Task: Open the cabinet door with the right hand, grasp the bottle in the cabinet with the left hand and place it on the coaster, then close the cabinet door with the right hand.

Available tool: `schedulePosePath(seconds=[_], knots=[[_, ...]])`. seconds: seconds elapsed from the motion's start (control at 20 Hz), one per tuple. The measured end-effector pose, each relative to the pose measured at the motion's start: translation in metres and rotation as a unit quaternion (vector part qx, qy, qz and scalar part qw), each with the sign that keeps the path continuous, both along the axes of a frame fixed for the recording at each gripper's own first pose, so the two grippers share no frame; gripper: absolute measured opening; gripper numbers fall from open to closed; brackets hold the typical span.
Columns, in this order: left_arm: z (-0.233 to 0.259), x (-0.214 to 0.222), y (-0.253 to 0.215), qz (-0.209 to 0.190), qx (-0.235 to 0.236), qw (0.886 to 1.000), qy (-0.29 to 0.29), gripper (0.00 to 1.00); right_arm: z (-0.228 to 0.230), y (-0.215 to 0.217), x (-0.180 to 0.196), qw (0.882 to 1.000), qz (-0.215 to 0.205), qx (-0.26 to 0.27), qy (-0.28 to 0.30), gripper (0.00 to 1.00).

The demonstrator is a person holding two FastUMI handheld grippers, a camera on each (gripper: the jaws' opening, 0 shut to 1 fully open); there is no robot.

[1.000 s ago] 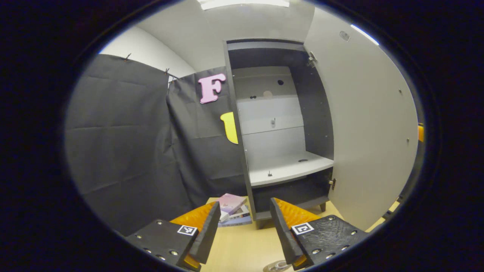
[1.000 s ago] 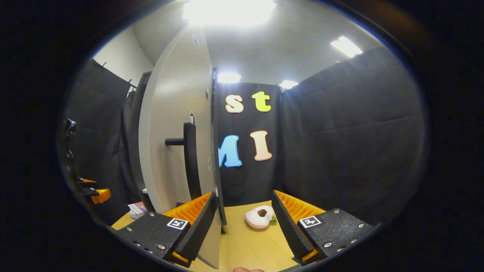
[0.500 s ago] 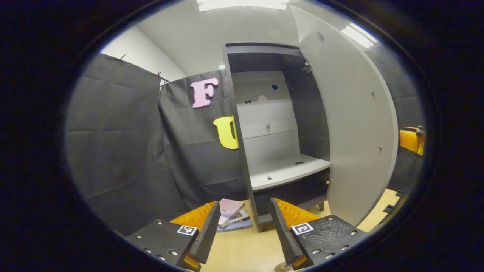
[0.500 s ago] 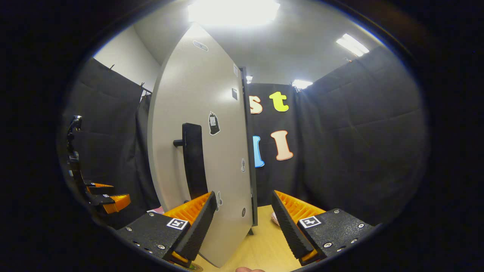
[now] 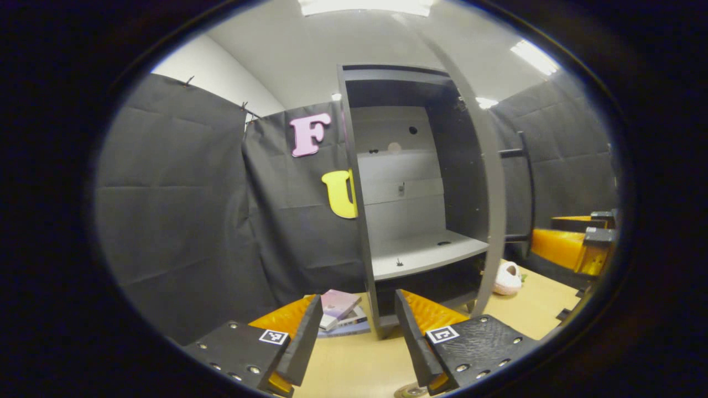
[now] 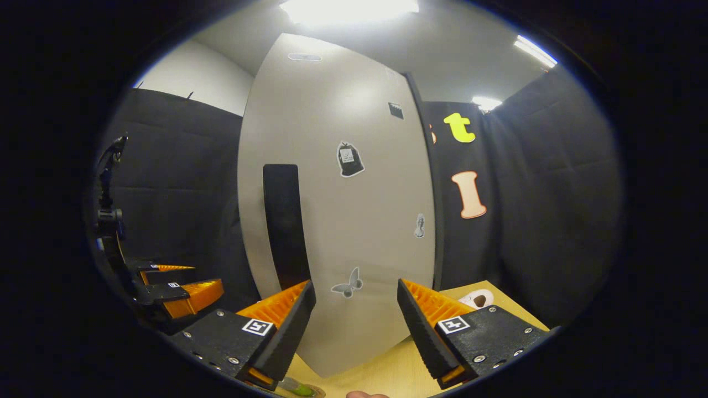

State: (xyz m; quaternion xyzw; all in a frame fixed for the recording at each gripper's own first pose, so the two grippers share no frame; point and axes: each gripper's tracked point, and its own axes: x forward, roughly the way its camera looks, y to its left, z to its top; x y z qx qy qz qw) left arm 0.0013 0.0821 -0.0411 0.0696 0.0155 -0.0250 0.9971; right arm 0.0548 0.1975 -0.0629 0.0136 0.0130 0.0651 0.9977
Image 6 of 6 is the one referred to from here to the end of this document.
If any white cabinet door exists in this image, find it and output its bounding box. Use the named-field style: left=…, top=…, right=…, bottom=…
left=238, top=33, right=438, bottom=378

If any green label plastic bottle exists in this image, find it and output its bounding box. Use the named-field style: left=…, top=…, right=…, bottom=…
left=278, top=377, right=317, bottom=397

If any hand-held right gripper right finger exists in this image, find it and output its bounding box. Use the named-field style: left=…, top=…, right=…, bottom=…
left=397, top=278, right=552, bottom=390

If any black backdrop cloth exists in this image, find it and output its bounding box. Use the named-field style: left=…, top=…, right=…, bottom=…
left=91, top=64, right=623, bottom=332

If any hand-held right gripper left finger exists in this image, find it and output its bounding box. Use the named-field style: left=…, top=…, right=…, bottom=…
left=169, top=279, right=317, bottom=391

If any grey cabinet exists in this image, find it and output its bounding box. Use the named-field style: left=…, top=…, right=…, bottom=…
left=403, top=71, right=446, bottom=291

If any white plush slipper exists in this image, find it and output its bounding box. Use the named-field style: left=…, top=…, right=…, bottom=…
left=458, top=289, right=494, bottom=309

